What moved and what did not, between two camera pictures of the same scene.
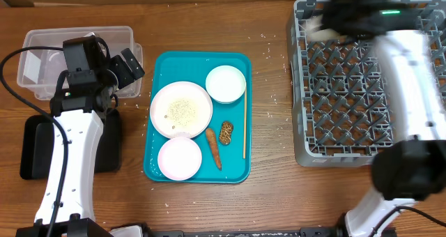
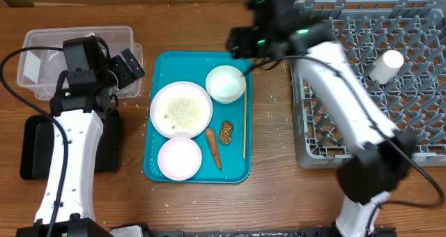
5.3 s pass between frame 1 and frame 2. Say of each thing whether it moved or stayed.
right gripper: moved
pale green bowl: stayed
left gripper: stayed
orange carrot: stayed
